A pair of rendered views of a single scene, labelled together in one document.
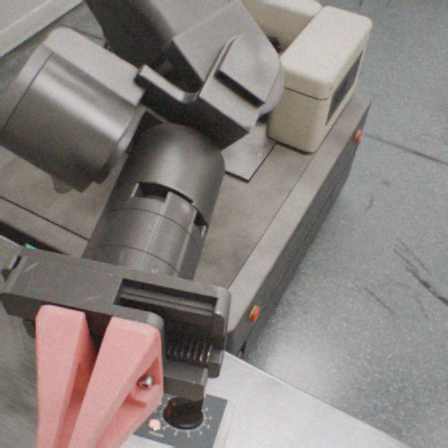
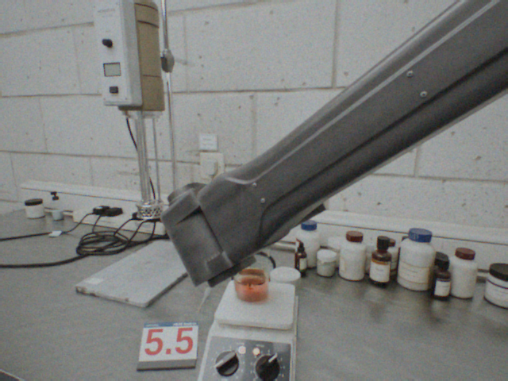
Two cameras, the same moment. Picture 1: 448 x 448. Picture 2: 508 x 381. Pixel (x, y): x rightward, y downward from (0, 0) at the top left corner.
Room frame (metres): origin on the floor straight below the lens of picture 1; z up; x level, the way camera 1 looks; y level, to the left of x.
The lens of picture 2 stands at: (0.56, 0.03, 1.13)
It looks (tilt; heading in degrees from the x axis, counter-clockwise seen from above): 14 degrees down; 176
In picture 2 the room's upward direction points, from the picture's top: straight up
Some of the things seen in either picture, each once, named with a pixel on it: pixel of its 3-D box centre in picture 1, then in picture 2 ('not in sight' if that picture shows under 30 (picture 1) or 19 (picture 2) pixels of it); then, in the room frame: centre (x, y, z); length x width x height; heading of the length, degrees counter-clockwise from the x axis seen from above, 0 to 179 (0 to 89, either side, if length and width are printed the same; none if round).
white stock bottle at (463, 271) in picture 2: not in sight; (462, 271); (-0.07, 0.52, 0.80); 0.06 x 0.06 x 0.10
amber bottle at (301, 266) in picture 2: not in sight; (301, 256); (-0.19, 0.20, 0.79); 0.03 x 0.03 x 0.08
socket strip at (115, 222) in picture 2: not in sight; (121, 220); (-0.57, -0.37, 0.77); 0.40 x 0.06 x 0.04; 65
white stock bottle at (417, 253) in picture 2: not in sight; (417, 257); (-0.11, 0.45, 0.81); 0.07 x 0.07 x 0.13
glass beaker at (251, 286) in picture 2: not in sight; (250, 275); (0.07, 0.06, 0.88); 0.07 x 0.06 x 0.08; 140
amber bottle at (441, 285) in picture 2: not in sight; (441, 277); (-0.06, 0.48, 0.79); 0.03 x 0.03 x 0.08
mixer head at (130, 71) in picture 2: not in sight; (130, 60); (-0.22, -0.19, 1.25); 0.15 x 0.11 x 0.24; 155
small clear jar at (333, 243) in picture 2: not in sight; (338, 252); (-0.23, 0.30, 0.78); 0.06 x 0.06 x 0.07
